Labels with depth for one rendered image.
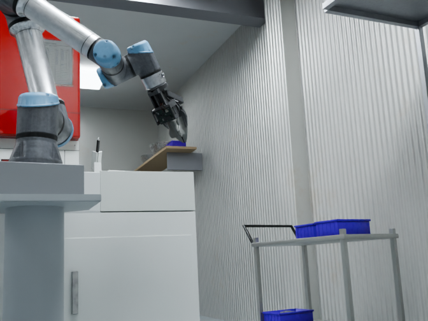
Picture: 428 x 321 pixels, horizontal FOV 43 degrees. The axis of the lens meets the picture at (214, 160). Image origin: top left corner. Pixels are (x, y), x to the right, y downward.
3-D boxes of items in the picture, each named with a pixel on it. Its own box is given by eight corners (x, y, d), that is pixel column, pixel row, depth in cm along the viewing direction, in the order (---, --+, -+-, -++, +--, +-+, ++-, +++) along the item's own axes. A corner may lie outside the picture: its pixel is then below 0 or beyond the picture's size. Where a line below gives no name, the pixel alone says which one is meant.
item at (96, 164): (90, 185, 223) (90, 153, 226) (100, 185, 224) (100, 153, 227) (93, 182, 217) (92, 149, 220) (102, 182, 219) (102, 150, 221)
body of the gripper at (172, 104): (157, 127, 180) (141, 94, 177) (165, 120, 187) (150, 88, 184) (177, 120, 177) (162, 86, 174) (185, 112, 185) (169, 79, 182)
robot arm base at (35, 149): (65, 166, 152) (66, 132, 154) (7, 164, 147) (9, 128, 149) (60, 175, 166) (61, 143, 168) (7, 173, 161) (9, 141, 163)
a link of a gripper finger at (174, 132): (172, 149, 183) (161, 125, 181) (178, 144, 189) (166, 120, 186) (180, 146, 182) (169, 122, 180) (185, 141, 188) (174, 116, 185)
